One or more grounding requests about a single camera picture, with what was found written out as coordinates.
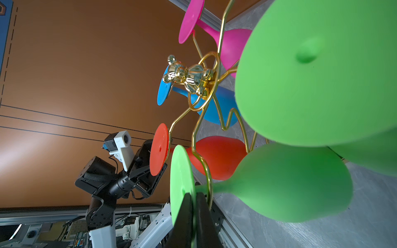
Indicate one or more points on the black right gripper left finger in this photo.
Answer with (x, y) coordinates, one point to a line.
(182, 232)

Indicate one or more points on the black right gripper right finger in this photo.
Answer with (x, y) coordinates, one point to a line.
(206, 234)

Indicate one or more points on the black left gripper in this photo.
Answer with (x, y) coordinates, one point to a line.
(139, 174)

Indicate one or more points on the red wine glass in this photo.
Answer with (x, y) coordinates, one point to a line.
(222, 154)

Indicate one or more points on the green wine glass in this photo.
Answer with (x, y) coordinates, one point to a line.
(324, 73)
(291, 184)

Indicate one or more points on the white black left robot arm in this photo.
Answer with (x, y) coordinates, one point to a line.
(100, 179)

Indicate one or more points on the magenta wine glass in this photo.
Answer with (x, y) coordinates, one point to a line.
(231, 43)

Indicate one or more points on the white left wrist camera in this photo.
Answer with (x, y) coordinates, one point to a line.
(118, 145)

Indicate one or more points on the gold wire wine glass rack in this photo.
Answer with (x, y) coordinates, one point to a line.
(212, 102)

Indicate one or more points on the aluminium corner post left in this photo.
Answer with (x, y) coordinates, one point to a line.
(206, 16)

